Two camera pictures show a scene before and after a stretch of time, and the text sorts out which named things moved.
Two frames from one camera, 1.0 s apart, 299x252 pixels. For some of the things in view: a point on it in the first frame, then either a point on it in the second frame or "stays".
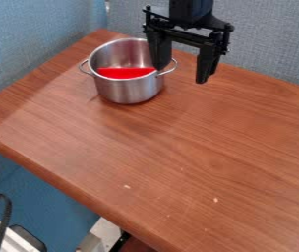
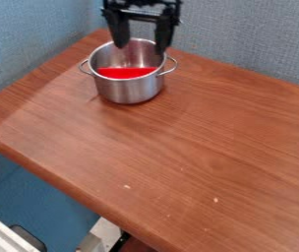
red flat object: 126,72 stays
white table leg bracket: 103,238 stays
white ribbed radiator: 14,243 stays
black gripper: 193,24 -> 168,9
